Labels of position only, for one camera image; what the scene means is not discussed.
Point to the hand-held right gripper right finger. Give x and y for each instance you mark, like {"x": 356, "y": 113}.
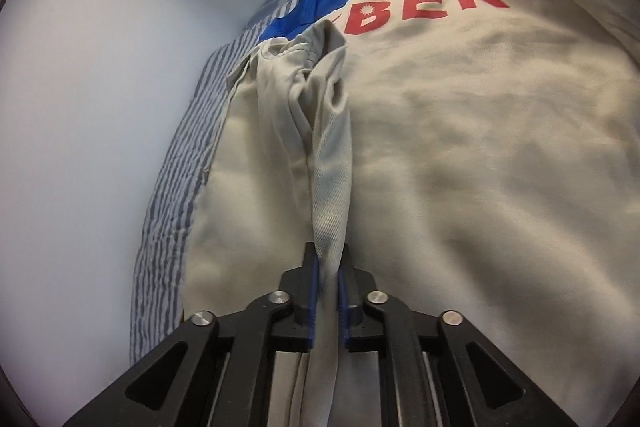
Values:
{"x": 342, "y": 307}

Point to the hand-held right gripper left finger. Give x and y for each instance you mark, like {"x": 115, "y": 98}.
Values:
{"x": 310, "y": 307}

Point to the beige and blue work jacket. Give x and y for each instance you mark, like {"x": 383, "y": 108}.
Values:
{"x": 450, "y": 132}

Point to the grey striped bed sheet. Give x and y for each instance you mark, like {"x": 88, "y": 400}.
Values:
{"x": 170, "y": 217}

